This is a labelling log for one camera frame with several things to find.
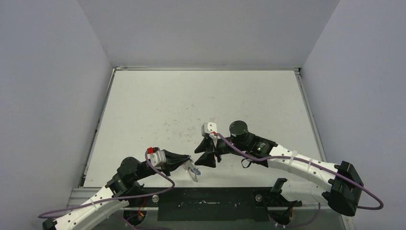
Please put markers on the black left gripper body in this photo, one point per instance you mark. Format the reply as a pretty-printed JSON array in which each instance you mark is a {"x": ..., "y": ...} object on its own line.
[{"x": 166, "y": 168}]

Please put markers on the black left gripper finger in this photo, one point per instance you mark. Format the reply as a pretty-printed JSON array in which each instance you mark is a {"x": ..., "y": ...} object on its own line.
[
  {"x": 177, "y": 164},
  {"x": 180, "y": 157}
]

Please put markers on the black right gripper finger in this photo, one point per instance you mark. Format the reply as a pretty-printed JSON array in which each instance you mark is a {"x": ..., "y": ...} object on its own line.
[
  {"x": 207, "y": 160},
  {"x": 205, "y": 146}
]

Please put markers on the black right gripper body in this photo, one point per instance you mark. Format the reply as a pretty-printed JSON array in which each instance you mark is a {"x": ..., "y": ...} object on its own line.
[{"x": 214, "y": 148}]

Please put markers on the silver metal key plate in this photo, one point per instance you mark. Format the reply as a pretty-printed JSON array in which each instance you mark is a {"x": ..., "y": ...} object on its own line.
[{"x": 190, "y": 168}]

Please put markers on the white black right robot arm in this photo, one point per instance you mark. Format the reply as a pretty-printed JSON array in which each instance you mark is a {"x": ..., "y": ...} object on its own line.
[{"x": 337, "y": 185}]

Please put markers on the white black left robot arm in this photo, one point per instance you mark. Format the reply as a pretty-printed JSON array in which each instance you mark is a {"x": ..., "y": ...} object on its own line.
[{"x": 119, "y": 191}]

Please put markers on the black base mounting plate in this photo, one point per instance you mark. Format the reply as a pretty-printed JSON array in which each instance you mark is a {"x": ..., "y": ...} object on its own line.
[{"x": 212, "y": 204}]

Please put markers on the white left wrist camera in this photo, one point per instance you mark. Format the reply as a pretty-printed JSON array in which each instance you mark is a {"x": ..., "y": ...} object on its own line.
[{"x": 157, "y": 156}]

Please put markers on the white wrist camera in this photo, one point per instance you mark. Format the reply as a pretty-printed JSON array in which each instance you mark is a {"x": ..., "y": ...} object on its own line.
[
  {"x": 208, "y": 128},
  {"x": 157, "y": 156}
]

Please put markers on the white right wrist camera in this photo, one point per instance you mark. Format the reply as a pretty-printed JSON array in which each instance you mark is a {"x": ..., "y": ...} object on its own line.
[{"x": 208, "y": 128}]

